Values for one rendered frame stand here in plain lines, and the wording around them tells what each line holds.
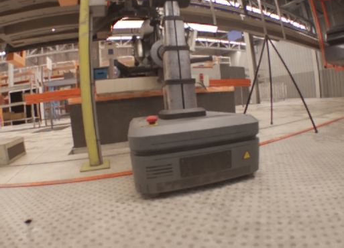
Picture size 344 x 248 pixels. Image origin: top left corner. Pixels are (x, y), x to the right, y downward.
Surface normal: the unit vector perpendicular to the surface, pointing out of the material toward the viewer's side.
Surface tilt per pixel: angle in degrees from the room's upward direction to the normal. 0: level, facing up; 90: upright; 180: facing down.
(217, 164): 90
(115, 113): 90
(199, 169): 90
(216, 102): 90
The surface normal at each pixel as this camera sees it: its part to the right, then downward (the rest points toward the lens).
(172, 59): 0.20, 0.07
